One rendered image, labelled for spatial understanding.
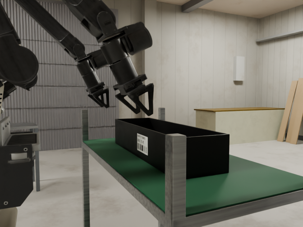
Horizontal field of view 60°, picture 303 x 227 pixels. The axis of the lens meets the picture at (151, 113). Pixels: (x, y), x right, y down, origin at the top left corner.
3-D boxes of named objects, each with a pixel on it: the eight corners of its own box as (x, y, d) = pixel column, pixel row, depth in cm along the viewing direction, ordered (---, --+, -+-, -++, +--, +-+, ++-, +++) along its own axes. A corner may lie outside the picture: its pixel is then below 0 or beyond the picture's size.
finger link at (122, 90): (153, 108, 72) (139, 76, 70) (165, 109, 66) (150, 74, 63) (133, 120, 70) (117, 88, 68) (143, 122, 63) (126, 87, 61)
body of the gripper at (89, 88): (100, 86, 114) (93, 70, 112) (106, 85, 104) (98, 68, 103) (87, 93, 112) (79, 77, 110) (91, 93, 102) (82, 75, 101)
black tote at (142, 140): (115, 143, 120) (114, 119, 119) (149, 140, 127) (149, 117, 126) (176, 180, 68) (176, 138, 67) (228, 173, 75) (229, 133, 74)
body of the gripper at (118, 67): (135, 82, 74) (123, 58, 73) (149, 80, 65) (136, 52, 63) (115, 92, 72) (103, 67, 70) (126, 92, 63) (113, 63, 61)
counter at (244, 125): (285, 138, 690) (286, 108, 684) (213, 146, 590) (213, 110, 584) (262, 134, 760) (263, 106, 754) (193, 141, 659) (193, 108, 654)
